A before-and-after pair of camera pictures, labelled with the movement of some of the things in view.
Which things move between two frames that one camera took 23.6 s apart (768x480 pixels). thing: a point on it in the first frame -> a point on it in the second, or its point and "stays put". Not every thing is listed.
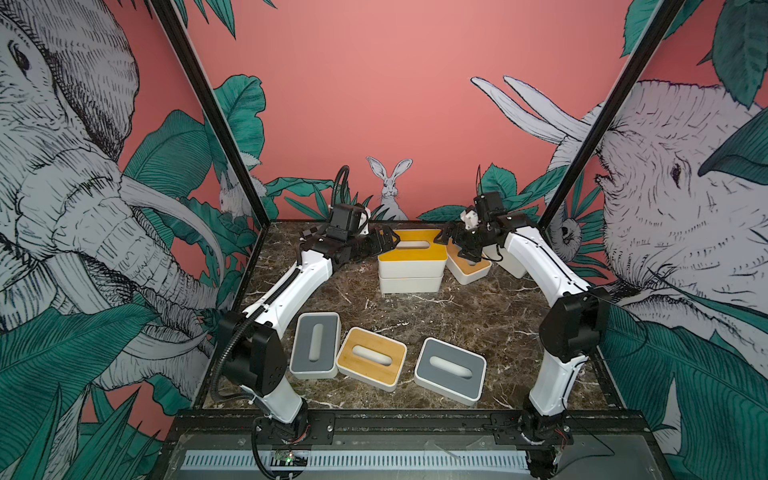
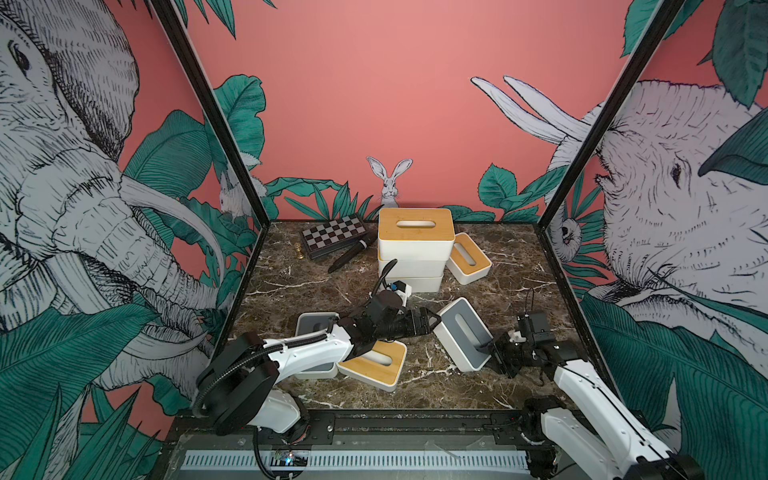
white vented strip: [364, 460] stays put
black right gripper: [459, 240] -> [497, 347]
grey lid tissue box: [315, 351] stays put
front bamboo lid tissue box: [372, 358] stays put
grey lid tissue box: [450, 370] -> [460, 330]
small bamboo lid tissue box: [460, 267] stays put
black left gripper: [378, 247] -> [422, 326]
